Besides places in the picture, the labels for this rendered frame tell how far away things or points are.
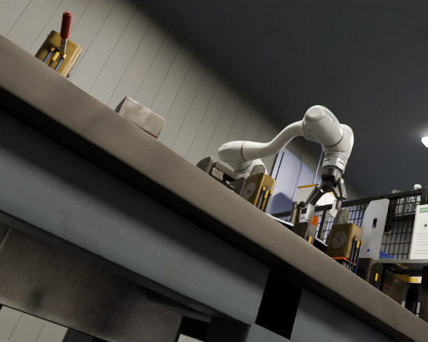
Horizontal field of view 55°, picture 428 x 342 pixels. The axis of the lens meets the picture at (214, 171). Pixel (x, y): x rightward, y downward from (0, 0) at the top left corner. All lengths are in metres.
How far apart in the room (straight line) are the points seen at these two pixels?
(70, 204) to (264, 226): 0.22
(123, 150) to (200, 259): 0.16
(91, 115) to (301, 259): 0.31
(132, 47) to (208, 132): 1.21
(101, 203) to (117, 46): 3.94
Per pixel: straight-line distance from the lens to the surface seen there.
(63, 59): 1.03
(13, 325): 3.74
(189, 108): 4.55
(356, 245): 1.37
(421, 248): 2.02
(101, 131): 0.38
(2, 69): 0.37
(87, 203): 0.41
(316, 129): 1.60
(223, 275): 0.49
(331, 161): 1.68
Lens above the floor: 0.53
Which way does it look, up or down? 23 degrees up
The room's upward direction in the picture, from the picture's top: 21 degrees clockwise
